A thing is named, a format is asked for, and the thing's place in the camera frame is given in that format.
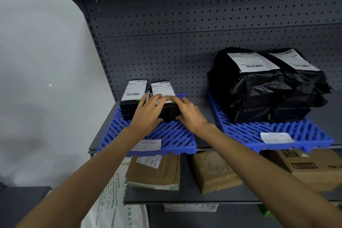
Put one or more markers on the person's left hand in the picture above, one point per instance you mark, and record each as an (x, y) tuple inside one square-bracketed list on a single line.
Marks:
[(149, 115)]

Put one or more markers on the person's right hand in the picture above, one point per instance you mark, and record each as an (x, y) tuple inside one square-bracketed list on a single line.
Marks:
[(192, 117)]

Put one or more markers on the pile of slim black boxes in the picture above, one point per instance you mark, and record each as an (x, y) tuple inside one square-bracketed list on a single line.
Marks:
[(128, 110)]

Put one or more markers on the blue plastic grid mat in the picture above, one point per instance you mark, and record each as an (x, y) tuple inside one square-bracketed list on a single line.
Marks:
[(240, 134), (173, 137)]

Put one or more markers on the stack of black parcel bags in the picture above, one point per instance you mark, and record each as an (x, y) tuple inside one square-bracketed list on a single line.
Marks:
[(253, 94)]

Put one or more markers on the person's left forearm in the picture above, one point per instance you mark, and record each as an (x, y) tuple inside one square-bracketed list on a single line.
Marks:
[(80, 182)]

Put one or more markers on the person's right forearm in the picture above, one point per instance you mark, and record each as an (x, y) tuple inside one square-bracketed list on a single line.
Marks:
[(267, 177)]

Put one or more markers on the brown padded envelope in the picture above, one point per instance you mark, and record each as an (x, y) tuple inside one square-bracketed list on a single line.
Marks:
[(160, 171)]

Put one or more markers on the plain brown cardboard box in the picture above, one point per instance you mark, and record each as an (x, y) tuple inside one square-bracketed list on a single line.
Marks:
[(213, 171)]

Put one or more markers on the pale green flat parcel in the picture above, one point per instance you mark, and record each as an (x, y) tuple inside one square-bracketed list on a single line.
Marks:
[(155, 186)]

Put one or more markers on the white printed parcel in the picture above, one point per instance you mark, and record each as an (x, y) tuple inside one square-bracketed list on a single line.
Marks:
[(191, 207)]

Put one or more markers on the grey pegboard shelving unit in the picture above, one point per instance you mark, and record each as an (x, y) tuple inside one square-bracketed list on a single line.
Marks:
[(21, 203), (187, 22)]

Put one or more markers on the white poly mailer bag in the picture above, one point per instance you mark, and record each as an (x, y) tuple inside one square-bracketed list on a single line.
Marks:
[(117, 209)]

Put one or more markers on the brown cardboard box black print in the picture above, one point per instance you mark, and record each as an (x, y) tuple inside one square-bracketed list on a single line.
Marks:
[(315, 174)]

